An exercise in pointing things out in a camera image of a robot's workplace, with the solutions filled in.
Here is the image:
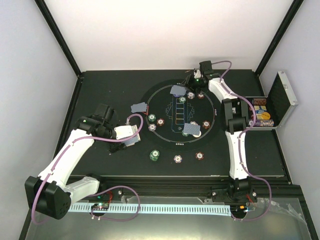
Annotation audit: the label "red chip stack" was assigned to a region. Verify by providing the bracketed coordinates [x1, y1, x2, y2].
[195, 152, 204, 160]

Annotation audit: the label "yellow round button in case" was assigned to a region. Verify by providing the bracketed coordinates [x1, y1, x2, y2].
[261, 111, 271, 120]

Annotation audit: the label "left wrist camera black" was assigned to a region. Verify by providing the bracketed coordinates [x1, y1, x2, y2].
[94, 103, 115, 123]

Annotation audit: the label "round black poker mat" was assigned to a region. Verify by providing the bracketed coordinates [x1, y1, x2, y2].
[141, 79, 221, 151]

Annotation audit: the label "white slotted cable duct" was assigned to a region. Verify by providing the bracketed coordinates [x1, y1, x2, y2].
[68, 202, 231, 217]

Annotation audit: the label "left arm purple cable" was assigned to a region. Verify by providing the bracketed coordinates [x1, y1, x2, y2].
[31, 114, 145, 225]

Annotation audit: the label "green chip stack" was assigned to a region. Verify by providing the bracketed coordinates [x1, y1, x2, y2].
[149, 149, 160, 162]

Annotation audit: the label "blue-backed playing card deck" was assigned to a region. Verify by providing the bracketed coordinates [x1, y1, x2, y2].
[123, 134, 141, 147]

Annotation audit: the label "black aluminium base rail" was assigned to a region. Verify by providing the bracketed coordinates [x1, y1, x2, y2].
[100, 176, 305, 201]

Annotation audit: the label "white dealer button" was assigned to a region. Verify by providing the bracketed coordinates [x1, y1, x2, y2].
[192, 131, 202, 138]

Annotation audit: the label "red chips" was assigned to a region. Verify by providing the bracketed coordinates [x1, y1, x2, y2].
[197, 93, 205, 99]
[156, 118, 165, 126]
[202, 120, 211, 129]

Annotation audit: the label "aluminium poker case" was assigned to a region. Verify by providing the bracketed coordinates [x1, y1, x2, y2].
[247, 71, 299, 130]

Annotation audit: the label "dealt cards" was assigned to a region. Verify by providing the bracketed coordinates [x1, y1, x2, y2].
[182, 123, 201, 135]
[170, 85, 187, 96]
[130, 102, 148, 113]

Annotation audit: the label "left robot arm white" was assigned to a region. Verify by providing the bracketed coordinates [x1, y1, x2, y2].
[24, 113, 144, 225]

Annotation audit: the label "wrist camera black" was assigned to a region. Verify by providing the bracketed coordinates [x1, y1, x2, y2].
[199, 60, 214, 75]
[94, 103, 115, 123]

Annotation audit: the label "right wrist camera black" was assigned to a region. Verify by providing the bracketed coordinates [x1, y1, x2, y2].
[199, 60, 214, 75]

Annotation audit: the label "left controller circuit board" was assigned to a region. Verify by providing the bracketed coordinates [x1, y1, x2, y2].
[91, 202, 110, 211]

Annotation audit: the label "brown chips row in case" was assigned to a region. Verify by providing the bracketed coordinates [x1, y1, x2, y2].
[252, 98, 267, 106]

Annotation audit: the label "right controller circuit board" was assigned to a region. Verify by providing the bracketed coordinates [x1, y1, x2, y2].
[230, 205, 256, 214]

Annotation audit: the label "red triangular all-in button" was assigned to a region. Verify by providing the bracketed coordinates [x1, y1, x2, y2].
[142, 106, 149, 116]

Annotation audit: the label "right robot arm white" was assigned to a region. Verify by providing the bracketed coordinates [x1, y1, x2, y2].
[182, 74, 251, 202]

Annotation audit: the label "controller circuit board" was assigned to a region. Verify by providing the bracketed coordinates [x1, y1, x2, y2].
[230, 205, 256, 214]
[91, 202, 110, 211]

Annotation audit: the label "boxed card deck in case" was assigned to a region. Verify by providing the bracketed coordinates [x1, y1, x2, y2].
[253, 105, 267, 120]

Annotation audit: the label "purple chips row in case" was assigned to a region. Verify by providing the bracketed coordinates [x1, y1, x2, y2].
[249, 119, 275, 128]

